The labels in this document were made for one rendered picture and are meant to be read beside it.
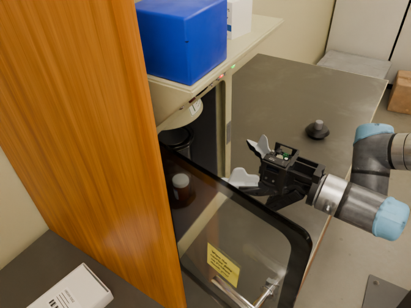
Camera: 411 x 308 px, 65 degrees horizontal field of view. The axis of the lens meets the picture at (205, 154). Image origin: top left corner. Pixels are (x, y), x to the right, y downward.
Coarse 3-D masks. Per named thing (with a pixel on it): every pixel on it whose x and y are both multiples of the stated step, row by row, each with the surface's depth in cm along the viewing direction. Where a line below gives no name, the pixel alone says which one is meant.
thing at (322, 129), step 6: (318, 120) 122; (306, 126) 126; (312, 126) 124; (318, 126) 121; (324, 126) 124; (306, 132) 123; (312, 132) 122; (318, 132) 121; (324, 132) 121; (312, 138) 124; (318, 138) 122
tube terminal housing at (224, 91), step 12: (228, 72) 75; (216, 84) 71; (228, 84) 77; (228, 96) 79; (228, 108) 81; (168, 120) 60; (228, 120) 84; (228, 144) 89; (228, 156) 92; (228, 168) 95
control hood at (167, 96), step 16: (256, 16) 63; (256, 32) 57; (272, 32) 59; (240, 48) 52; (224, 64) 48; (160, 80) 45; (208, 80) 45; (160, 96) 46; (176, 96) 44; (192, 96) 43; (160, 112) 48
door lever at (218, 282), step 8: (216, 280) 54; (224, 288) 53; (232, 288) 53; (264, 288) 52; (232, 296) 52; (240, 296) 52; (264, 296) 52; (272, 296) 52; (240, 304) 51; (248, 304) 51; (256, 304) 51
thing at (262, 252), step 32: (192, 192) 54; (224, 192) 46; (192, 224) 60; (224, 224) 51; (256, 224) 45; (288, 224) 40; (192, 256) 69; (224, 256) 57; (256, 256) 49; (288, 256) 43; (256, 288) 55; (288, 288) 48
